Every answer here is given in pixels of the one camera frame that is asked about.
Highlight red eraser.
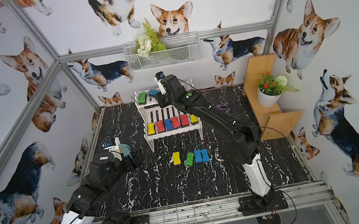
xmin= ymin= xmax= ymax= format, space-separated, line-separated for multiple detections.
xmin=155 ymin=120 xmax=166 ymax=133
xmin=170 ymin=117 xmax=181 ymax=130
xmin=179 ymin=114 xmax=190 ymax=127

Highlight yellow eraser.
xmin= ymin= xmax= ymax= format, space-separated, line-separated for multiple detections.
xmin=147 ymin=123 xmax=157 ymax=136
xmin=172 ymin=152 xmax=181 ymax=165
xmin=189 ymin=114 xmax=199 ymax=124

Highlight green eraser top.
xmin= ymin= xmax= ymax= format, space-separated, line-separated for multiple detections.
xmin=137 ymin=92 xmax=148 ymax=105
xmin=185 ymin=152 xmax=195 ymax=167

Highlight blue eraser top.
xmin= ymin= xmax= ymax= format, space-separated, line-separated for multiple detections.
xmin=194 ymin=150 xmax=203 ymax=163
xmin=148 ymin=89 xmax=160 ymax=98
xmin=200 ymin=149 xmax=210 ymax=162

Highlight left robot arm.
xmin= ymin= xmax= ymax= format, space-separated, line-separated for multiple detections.
xmin=61 ymin=151 xmax=142 ymax=224

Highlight teal dustpan with brush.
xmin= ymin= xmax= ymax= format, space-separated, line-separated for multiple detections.
xmin=118 ymin=143 xmax=131 ymax=157

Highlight wooden corner shelf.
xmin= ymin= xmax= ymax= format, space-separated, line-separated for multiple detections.
xmin=243 ymin=54 xmax=302 ymax=141

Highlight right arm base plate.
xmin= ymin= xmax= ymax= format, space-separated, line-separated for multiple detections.
xmin=238 ymin=191 xmax=289 ymax=216

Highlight purple pink toy rake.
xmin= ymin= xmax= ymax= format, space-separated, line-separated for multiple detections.
xmin=216 ymin=104 xmax=230 ymax=114

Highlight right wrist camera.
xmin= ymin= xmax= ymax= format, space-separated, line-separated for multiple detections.
xmin=155 ymin=71 xmax=167 ymax=95

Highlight white wire basket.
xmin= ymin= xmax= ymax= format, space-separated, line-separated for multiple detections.
xmin=123 ymin=33 xmax=201 ymax=71

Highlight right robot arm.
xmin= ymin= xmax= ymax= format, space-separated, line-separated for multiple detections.
xmin=155 ymin=72 xmax=275 ymax=212

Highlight blue eraser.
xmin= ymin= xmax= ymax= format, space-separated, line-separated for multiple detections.
xmin=163 ymin=119 xmax=174 ymax=131
xmin=148 ymin=89 xmax=160 ymax=98
xmin=194 ymin=150 xmax=203 ymax=163
xmin=200 ymin=149 xmax=210 ymax=162

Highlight potted plant white pot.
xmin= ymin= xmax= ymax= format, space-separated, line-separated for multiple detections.
xmin=257 ymin=72 xmax=300 ymax=108

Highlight artificial fern white flowers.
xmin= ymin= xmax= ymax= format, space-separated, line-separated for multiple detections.
xmin=133 ymin=19 xmax=167 ymax=59

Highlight white wooden shelf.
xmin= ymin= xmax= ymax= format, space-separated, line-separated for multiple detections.
xmin=134 ymin=90 xmax=203 ymax=151

